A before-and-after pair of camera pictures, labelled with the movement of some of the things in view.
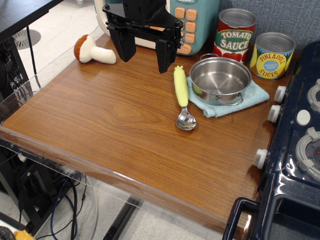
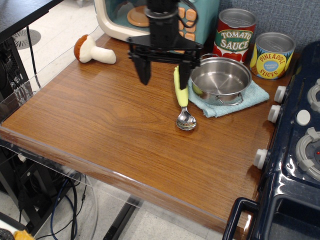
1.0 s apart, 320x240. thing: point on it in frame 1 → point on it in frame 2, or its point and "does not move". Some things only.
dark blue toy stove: [288, 207] does not move
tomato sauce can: [234, 33] does not move
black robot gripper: [148, 18] → [164, 44]
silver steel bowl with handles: [220, 79] does not move
